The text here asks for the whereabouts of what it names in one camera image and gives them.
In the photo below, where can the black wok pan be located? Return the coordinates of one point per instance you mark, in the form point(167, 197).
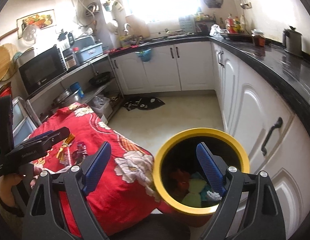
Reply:
point(100, 79)

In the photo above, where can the round bamboo tray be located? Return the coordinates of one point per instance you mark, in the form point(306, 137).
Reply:
point(7, 65)

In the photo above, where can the yellow packet wrapper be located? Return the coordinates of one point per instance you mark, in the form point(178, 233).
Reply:
point(66, 143)

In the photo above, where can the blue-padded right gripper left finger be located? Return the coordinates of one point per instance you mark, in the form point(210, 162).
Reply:
point(45, 218)

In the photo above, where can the grey plastic drawer unit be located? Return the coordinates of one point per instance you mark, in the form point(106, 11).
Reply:
point(25, 120)

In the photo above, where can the red floral tablecloth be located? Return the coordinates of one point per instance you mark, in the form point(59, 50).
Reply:
point(125, 194)

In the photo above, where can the white kitchen cabinets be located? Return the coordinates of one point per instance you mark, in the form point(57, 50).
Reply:
point(205, 85)

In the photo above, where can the red plastic basin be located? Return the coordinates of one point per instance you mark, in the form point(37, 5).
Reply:
point(6, 90)

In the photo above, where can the purple snack wrapper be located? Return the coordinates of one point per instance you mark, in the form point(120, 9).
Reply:
point(80, 153)

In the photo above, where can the steel pot with lid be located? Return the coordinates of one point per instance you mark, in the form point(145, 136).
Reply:
point(67, 98)

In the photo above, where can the black countertop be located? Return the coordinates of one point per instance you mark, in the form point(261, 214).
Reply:
point(289, 75)

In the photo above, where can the black microwave oven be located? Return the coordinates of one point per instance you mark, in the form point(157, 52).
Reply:
point(42, 69)

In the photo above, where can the blue dish rack box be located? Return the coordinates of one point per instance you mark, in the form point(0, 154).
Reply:
point(86, 48)

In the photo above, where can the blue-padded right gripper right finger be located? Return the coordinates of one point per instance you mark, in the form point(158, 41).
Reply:
point(262, 217)

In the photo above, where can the orange wrapper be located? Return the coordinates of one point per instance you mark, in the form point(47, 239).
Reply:
point(182, 178)

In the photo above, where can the black floor mat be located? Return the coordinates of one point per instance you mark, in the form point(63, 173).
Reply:
point(142, 103)

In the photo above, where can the person's left hand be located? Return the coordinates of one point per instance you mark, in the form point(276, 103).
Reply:
point(7, 182)

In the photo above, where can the black electric kettle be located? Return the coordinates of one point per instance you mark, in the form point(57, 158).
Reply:
point(65, 40)

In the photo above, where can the blue hanging basket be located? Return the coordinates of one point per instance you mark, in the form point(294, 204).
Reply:
point(145, 55)

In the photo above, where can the yellow black trash bin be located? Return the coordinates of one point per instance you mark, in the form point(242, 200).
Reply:
point(179, 152)

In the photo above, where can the grey metal kettle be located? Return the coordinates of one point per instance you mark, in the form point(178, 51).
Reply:
point(292, 41)

